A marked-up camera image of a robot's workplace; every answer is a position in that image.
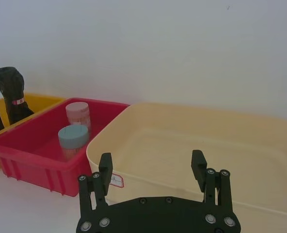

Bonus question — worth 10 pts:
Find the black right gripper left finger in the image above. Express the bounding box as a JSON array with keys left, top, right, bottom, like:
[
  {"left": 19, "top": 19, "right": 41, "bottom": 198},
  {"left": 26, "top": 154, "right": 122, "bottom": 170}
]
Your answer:
[{"left": 78, "top": 152, "right": 113, "bottom": 219}]

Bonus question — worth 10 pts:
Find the red plastic bin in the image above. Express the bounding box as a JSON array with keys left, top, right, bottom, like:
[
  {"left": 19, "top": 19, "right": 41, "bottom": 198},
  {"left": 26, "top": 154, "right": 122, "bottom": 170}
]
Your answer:
[{"left": 0, "top": 97, "right": 131, "bottom": 198}]

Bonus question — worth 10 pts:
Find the black folded umbrella with tag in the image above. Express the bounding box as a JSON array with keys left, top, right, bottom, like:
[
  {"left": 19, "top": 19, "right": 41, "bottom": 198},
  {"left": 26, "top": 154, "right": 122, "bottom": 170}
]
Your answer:
[{"left": 0, "top": 66, "right": 35, "bottom": 126}]

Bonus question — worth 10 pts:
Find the jar with pink lid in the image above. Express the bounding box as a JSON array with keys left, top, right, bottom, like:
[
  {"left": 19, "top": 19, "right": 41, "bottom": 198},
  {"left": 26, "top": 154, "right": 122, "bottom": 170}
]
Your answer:
[{"left": 65, "top": 101, "right": 92, "bottom": 137}]

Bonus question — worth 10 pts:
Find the yellow plastic bin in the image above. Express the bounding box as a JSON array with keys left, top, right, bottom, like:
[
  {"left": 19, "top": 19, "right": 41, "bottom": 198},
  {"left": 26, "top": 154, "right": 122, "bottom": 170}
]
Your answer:
[{"left": 0, "top": 93, "right": 68, "bottom": 177}]

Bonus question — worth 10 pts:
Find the white red-edged sticker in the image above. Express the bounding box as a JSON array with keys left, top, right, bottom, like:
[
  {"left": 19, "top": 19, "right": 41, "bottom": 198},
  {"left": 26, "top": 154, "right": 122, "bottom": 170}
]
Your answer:
[{"left": 110, "top": 172, "right": 125, "bottom": 188}]

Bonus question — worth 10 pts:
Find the jar with blue lid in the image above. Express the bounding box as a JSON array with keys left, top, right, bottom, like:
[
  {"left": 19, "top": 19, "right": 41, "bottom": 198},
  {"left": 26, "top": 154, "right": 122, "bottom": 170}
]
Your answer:
[{"left": 58, "top": 125, "right": 90, "bottom": 161}]

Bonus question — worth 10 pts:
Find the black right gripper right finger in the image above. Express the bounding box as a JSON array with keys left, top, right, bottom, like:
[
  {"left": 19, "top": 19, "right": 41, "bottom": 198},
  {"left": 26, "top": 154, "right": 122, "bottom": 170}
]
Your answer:
[{"left": 191, "top": 149, "right": 234, "bottom": 212}]

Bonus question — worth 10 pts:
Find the cream plastic bin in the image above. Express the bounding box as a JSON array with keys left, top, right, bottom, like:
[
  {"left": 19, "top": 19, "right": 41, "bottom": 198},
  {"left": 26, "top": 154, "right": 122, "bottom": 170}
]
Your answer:
[{"left": 86, "top": 101, "right": 287, "bottom": 218}]

